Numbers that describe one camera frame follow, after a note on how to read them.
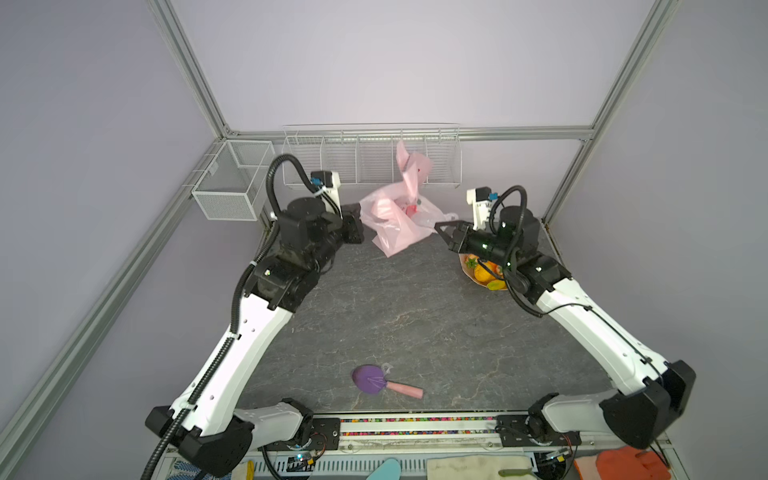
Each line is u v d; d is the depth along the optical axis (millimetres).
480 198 610
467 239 607
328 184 517
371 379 807
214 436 384
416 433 754
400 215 633
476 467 694
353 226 568
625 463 673
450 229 653
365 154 999
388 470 690
